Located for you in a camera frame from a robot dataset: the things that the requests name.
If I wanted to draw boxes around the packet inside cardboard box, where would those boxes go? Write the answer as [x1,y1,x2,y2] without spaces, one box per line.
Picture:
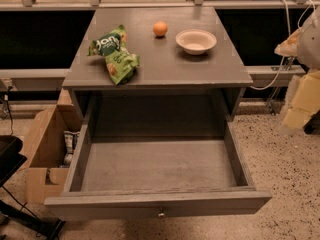
[64,131,80,165]

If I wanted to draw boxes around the white cable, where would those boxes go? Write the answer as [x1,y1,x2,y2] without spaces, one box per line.
[249,0,317,91]

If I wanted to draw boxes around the green snack bag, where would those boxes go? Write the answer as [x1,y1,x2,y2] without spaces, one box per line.
[88,25,140,85]

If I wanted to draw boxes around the grey wooden cabinet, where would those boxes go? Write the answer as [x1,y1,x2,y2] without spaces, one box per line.
[63,7,252,113]

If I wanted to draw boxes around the cardboard box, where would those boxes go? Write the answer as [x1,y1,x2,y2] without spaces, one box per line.
[23,89,81,204]

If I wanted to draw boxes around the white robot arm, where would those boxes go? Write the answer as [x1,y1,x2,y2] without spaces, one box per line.
[274,7,320,135]

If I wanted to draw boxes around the metal drawer knob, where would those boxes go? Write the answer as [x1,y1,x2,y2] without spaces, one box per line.
[157,210,166,219]

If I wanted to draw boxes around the metal railing frame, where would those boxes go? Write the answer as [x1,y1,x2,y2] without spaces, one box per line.
[1,0,319,90]

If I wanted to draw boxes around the orange fruit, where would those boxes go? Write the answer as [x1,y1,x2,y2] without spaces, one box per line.
[153,21,168,37]

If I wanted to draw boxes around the grey top drawer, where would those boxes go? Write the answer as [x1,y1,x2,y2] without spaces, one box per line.
[44,93,273,222]

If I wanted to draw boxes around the black stand with cable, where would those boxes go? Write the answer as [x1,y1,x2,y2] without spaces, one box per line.
[0,135,65,240]

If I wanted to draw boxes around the white bowl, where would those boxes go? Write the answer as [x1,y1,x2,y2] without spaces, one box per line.
[176,29,217,55]

